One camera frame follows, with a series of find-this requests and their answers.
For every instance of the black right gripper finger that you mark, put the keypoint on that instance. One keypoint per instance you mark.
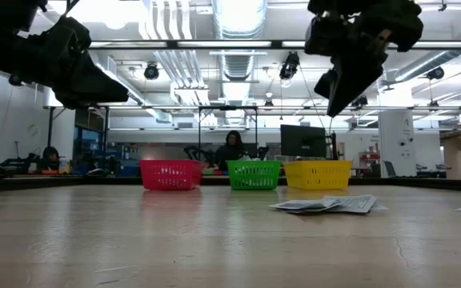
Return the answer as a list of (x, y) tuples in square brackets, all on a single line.
[(354, 80), (325, 84)]

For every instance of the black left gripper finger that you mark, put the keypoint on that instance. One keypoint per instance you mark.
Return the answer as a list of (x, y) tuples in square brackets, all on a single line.
[(94, 88), (90, 103)]

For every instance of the black background robot arm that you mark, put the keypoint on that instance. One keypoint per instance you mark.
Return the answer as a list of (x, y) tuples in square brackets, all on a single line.
[(262, 153), (198, 154), (18, 162)]

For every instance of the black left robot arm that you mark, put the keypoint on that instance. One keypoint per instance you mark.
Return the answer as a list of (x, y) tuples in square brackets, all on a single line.
[(6, 56)]

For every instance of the black ceiling spotlight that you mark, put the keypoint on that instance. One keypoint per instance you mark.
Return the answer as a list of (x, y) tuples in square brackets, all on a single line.
[(435, 73), (151, 71), (15, 81), (290, 65)]

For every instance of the large black computer monitor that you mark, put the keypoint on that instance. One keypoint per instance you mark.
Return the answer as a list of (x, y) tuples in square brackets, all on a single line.
[(302, 140)]

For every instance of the white bottle yellow label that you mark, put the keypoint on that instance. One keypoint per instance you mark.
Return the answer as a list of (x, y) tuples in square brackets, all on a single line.
[(65, 166)]

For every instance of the person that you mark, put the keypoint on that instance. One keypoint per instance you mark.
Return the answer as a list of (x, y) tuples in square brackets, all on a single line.
[(230, 154), (50, 158)]

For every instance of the white square pillar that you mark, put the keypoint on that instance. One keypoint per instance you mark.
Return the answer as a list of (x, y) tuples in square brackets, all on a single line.
[(396, 140)]

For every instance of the yellow plastic basket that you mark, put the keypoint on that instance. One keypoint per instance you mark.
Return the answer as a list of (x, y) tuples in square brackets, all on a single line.
[(318, 174)]

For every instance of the grey office chair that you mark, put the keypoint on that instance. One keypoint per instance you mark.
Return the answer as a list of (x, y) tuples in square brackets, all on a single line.
[(390, 168)]

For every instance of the red plastic basket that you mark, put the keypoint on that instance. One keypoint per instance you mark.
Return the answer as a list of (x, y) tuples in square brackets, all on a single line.
[(170, 176)]

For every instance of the black overhead light bar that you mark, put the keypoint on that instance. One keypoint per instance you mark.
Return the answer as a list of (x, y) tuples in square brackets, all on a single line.
[(222, 44)]

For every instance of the green plastic basket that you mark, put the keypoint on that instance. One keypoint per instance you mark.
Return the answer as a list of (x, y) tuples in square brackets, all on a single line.
[(253, 176)]

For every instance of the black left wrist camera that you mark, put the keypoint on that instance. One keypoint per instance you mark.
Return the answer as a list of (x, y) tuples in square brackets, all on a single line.
[(70, 34)]

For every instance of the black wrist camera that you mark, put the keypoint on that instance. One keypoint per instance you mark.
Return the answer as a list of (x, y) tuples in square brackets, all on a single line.
[(70, 34), (402, 24)]

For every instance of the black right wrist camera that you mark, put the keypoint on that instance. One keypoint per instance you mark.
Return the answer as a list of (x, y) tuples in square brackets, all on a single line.
[(402, 24)]

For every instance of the silver ventilation duct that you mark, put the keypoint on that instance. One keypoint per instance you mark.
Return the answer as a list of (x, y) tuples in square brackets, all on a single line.
[(238, 24)]

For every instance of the black background rack frame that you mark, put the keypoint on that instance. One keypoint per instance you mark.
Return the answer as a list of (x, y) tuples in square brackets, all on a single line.
[(199, 132)]

